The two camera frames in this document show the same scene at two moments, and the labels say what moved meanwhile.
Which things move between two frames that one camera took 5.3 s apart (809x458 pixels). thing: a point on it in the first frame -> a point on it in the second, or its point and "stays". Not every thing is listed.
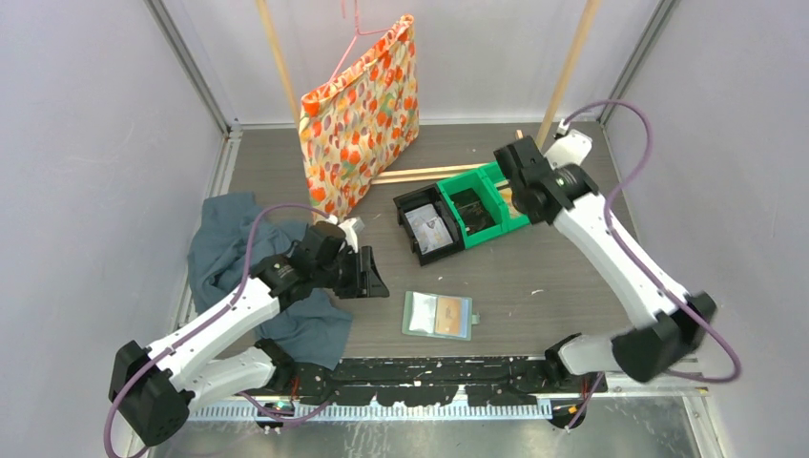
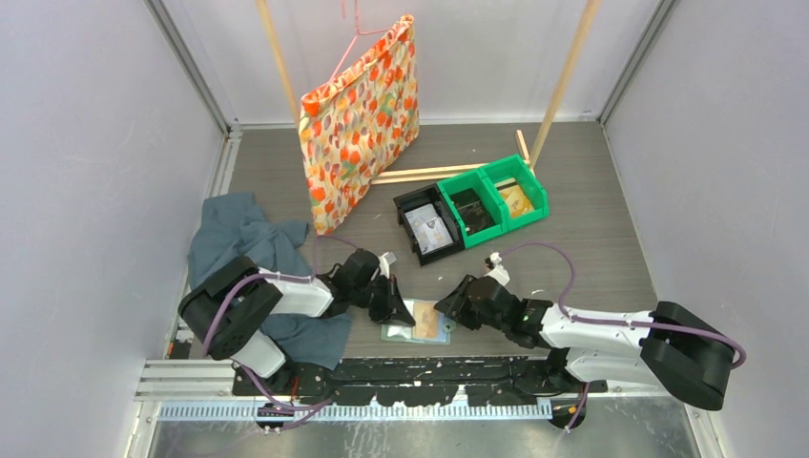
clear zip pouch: [419, 315] -> [401, 333]
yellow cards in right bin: [507, 194] stays
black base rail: [431, 380] stays
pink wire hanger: [358, 31] stays
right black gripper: [555, 167] -> [452, 304]
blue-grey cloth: [236, 238] stays
